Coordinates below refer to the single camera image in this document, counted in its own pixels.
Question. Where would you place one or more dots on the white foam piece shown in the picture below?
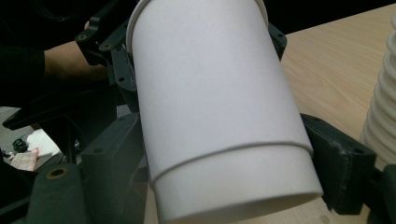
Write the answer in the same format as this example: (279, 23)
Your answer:
(42, 143)

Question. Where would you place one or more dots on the stack of white cups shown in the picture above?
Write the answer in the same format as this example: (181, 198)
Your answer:
(383, 109)

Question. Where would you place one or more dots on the pink checked cloth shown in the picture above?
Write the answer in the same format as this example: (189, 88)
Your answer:
(25, 160)

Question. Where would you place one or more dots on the white paper cup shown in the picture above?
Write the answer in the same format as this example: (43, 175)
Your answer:
(214, 102)

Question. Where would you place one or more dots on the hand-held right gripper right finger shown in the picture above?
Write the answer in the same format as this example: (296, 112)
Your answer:
(339, 161)

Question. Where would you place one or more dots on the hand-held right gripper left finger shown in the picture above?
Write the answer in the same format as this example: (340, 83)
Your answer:
(115, 168)

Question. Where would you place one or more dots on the dark bar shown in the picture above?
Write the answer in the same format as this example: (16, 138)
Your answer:
(56, 109)

